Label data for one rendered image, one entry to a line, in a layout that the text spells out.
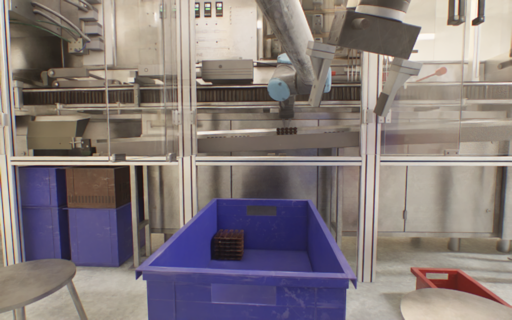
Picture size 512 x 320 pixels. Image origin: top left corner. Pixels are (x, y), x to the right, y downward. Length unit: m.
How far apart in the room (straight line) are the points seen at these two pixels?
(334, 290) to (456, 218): 1.45
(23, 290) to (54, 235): 0.77
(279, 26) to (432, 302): 0.79
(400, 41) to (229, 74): 1.04
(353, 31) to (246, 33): 1.47
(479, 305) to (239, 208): 0.77
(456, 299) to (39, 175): 1.81
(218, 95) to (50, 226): 1.13
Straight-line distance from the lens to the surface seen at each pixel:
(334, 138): 1.30
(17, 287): 1.07
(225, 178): 1.55
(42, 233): 1.82
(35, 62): 2.47
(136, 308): 1.28
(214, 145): 1.29
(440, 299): 0.90
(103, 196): 1.56
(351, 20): 0.46
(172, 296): 0.58
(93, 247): 1.67
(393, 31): 0.50
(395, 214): 1.74
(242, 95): 1.45
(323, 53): 0.46
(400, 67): 0.53
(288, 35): 0.71
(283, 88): 0.99
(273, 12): 0.65
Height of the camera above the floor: 0.67
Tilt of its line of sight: 4 degrees down
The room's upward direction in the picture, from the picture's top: straight up
